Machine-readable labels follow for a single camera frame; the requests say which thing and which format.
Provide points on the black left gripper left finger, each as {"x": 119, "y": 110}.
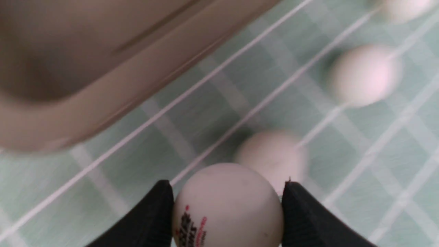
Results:
{"x": 148, "y": 224}

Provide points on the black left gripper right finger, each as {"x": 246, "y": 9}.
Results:
{"x": 307, "y": 223}

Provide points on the white table-tennis ball plain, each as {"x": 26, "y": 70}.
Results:
{"x": 277, "y": 155}

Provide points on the white table-tennis ball with logo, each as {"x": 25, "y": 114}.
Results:
{"x": 227, "y": 205}

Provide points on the green checkered tablecloth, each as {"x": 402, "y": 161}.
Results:
{"x": 375, "y": 167}

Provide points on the olive plastic bin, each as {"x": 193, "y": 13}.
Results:
{"x": 71, "y": 68}

